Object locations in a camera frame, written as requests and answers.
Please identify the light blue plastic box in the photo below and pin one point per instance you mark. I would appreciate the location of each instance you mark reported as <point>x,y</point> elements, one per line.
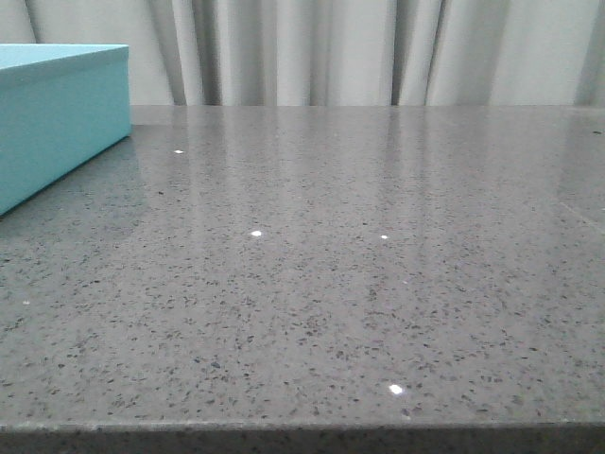
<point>61,105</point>

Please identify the grey pleated curtain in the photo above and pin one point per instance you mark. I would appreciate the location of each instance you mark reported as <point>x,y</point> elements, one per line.
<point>336,53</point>

